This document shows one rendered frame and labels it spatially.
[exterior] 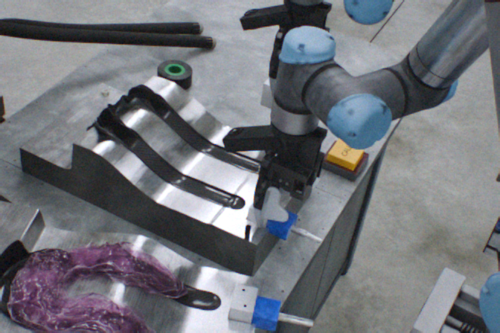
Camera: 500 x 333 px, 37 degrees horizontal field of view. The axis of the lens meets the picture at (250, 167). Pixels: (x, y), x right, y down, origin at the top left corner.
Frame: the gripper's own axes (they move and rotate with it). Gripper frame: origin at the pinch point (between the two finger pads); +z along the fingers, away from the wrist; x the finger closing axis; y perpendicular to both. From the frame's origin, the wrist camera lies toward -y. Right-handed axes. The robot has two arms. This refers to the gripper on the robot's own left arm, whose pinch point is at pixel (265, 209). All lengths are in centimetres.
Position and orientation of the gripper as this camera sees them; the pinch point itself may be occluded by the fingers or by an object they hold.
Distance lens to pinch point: 127.8
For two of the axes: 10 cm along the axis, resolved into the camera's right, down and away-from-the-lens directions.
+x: 4.6, -5.4, 7.0
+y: 8.8, 3.8, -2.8
